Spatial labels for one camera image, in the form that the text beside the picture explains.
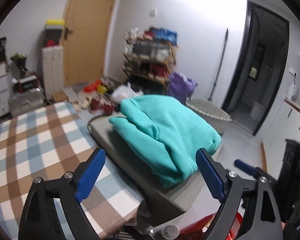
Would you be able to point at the yellow box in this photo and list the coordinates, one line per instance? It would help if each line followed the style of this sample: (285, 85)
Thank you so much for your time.
(55, 23)

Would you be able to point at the grey cushion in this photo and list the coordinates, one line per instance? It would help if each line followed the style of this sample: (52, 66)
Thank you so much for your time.
(160, 200)

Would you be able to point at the red plastic bag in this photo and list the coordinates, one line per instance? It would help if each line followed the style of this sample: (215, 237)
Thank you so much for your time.
(197, 227)

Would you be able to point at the small white plastic bag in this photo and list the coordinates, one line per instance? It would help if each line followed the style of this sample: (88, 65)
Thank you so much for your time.
(125, 95)

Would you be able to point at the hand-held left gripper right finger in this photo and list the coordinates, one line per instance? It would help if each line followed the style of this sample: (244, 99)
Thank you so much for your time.
(211, 175)

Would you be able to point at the white kettle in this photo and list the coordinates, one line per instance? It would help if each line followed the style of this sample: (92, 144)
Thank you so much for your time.
(292, 92)

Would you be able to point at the wooden shoe rack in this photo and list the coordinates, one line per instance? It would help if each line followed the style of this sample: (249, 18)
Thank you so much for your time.
(150, 55)

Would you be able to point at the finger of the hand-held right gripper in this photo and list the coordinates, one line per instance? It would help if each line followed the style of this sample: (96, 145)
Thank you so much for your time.
(245, 166)

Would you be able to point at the checked blanket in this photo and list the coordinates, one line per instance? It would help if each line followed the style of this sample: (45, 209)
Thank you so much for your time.
(40, 142)

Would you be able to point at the white trash bin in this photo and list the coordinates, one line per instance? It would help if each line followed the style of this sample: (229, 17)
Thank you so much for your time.
(257, 110)

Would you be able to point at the wicker basket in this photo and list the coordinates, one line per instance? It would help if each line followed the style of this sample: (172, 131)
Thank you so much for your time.
(210, 111)

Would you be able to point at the black cardboard box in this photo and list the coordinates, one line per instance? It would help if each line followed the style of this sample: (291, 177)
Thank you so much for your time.
(26, 85)

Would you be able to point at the wooden door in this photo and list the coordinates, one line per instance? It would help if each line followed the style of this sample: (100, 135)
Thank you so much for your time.
(90, 30)

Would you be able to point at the black storage box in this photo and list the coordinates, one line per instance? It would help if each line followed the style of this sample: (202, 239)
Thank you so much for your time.
(53, 36)

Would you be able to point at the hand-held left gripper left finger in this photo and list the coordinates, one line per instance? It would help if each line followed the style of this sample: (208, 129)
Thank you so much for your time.
(90, 175)

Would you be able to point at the white wall switch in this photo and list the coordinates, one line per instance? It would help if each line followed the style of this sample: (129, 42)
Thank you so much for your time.
(153, 12)

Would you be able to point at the white kitchen counter cabinet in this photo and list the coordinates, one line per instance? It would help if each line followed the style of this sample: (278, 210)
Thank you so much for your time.
(290, 125)

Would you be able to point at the pile of floor clutter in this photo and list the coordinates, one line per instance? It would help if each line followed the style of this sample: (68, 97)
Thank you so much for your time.
(97, 95)

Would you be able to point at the green plant bouquet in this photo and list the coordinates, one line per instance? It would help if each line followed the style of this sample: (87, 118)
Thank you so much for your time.
(18, 61)

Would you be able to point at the grey round lid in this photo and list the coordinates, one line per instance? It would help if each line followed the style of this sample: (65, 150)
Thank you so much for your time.
(170, 232)

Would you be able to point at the purple bag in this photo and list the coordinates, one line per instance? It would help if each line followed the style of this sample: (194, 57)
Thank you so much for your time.
(181, 87)

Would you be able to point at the teal knit sweater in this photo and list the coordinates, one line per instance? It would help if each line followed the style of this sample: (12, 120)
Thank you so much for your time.
(165, 130)

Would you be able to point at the black door frame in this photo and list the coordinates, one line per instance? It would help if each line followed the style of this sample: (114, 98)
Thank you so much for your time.
(283, 67)

